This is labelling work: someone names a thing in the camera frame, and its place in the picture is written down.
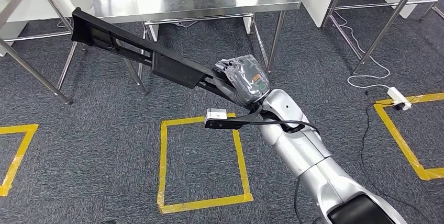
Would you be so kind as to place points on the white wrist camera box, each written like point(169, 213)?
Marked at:
point(215, 114)

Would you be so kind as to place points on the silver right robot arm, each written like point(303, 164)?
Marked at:
point(305, 149)

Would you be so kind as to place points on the long black plastic part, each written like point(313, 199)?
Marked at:
point(173, 68)

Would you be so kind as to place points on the yellow floor tape square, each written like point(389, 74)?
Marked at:
point(20, 160)
point(399, 141)

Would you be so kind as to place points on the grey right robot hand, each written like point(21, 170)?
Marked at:
point(248, 80)

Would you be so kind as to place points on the white power strip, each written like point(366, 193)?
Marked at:
point(397, 96)

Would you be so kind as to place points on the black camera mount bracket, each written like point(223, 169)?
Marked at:
point(225, 124)

